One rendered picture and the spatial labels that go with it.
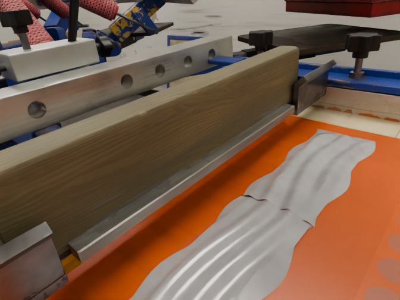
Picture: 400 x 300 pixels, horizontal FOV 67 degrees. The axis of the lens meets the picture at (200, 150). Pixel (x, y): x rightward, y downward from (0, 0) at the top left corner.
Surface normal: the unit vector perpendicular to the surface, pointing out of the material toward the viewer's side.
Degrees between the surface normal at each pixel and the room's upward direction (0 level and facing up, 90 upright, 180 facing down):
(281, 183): 33
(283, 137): 0
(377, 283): 0
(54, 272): 90
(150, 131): 90
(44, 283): 90
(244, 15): 90
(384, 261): 0
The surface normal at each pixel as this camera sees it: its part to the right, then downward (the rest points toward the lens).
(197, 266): 0.33, -0.58
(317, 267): -0.07, -0.88
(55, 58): 0.75, 0.26
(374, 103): -0.65, 0.40
